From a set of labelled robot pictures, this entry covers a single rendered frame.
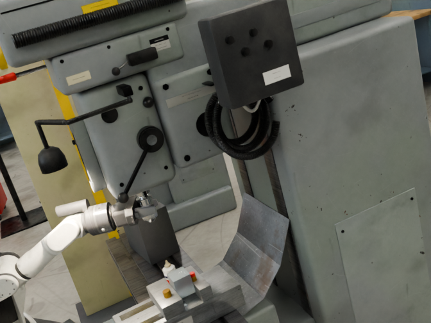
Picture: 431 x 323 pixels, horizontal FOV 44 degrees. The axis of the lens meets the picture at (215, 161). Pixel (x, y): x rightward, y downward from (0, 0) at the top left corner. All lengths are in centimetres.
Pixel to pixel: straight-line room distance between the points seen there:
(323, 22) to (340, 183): 47
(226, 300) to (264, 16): 78
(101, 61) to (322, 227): 77
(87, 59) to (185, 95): 27
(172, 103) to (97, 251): 216
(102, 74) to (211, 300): 68
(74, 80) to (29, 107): 186
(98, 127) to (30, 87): 182
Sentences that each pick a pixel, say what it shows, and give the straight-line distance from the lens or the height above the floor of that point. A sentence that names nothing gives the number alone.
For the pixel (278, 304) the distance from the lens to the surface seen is 190.
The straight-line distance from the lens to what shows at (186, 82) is 145.
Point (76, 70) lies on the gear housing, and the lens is 138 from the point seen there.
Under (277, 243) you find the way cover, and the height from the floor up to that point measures 101.
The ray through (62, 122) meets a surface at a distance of 134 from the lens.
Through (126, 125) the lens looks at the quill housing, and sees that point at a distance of 144.
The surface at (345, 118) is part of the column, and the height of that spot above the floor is 134.
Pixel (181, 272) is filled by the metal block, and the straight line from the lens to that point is 154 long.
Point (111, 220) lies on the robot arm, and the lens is 161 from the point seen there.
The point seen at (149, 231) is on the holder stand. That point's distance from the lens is 190.
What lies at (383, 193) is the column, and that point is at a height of 107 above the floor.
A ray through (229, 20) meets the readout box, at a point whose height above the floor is 171.
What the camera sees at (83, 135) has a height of 151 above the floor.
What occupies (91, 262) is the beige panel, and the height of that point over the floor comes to 37.
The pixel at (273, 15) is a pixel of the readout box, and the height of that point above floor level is 169.
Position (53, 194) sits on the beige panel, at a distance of 334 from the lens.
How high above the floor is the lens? 180
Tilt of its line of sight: 18 degrees down
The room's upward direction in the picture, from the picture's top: 16 degrees counter-clockwise
